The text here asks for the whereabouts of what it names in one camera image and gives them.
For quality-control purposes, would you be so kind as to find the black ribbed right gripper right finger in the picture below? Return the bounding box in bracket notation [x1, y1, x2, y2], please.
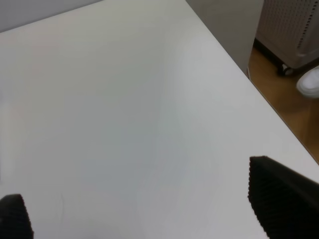
[248, 156, 319, 239]

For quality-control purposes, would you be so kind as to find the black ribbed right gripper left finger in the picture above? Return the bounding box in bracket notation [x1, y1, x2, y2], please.
[0, 194, 34, 239]

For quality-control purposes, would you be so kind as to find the white shoe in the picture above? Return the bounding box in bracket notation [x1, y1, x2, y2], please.
[296, 66, 319, 99]

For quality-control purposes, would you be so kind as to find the white perforated appliance on casters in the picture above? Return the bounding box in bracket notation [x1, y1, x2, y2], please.
[255, 0, 319, 76]

